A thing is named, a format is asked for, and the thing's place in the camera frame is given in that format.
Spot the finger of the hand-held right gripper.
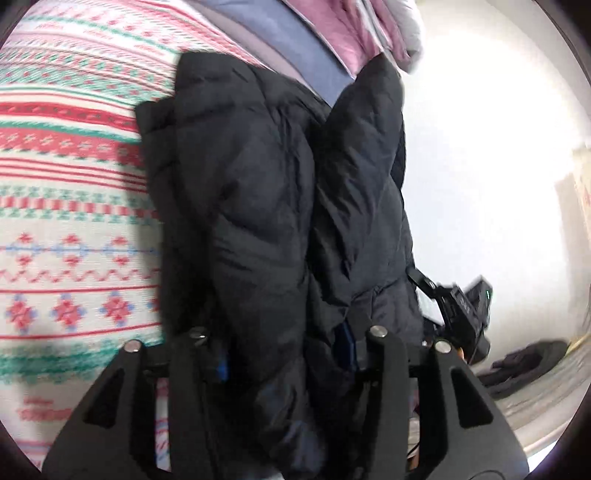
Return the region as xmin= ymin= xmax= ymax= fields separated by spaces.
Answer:
xmin=407 ymin=268 xmax=437 ymax=296

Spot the dark cloth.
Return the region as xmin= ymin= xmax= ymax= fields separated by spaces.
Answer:
xmin=478 ymin=339 xmax=571 ymax=400

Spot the white pillow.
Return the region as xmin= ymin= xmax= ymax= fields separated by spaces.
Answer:
xmin=383 ymin=0 xmax=426 ymax=75

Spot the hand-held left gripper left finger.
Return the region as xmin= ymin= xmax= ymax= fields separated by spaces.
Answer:
xmin=41 ymin=327 xmax=232 ymax=480

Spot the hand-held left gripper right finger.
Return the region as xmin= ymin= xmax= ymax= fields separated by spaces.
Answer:
xmin=339 ymin=323 xmax=529 ymax=480

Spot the lilac sheet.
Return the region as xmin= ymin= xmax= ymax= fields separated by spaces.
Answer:
xmin=189 ymin=0 xmax=333 ymax=102

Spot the blue blanket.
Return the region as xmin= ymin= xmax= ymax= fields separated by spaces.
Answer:
xmin=198 ymin=0 xmax=356 ymax=107

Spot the black quilted jacket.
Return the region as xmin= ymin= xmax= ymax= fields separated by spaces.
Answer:
xmin=136 ymin=50 xmax=428 ymax=480

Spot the red green patterned bedspread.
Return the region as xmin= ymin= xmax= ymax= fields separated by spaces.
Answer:
xmin=0 ymin=0 xmax=273 ymax=467

